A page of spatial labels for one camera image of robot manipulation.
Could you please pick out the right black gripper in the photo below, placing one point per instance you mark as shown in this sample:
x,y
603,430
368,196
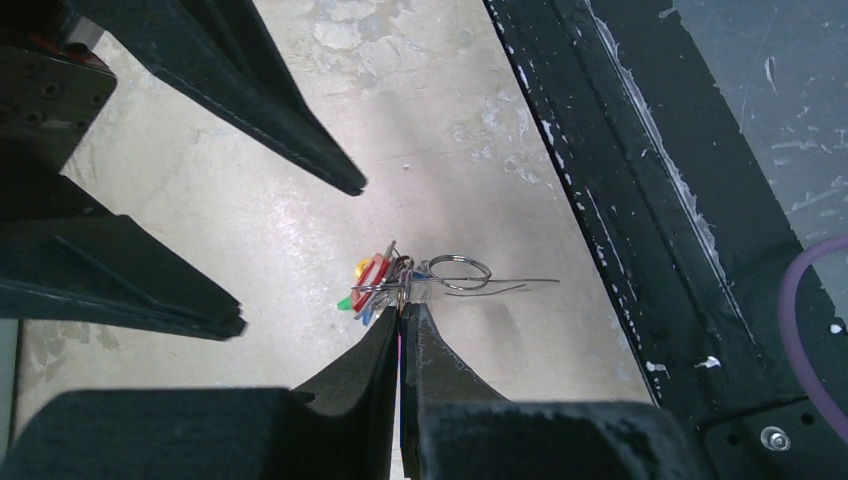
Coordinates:
x,y
53,87

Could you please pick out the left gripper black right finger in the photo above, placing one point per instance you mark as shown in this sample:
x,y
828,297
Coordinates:
x,y
456,426

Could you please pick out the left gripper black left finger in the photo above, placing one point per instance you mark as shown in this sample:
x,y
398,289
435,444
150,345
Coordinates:
x,y
336,425

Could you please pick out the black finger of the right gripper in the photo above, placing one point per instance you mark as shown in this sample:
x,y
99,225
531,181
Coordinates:
x,y
65,256
221,55

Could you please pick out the green key tag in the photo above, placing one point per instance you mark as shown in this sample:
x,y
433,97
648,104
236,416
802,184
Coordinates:
x,y
346,304

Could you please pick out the red key tag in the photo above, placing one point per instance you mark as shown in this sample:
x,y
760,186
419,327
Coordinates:
x,y
362,291

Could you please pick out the yellow key tag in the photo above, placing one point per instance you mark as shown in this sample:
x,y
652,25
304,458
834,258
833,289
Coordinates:
x,y
361,267

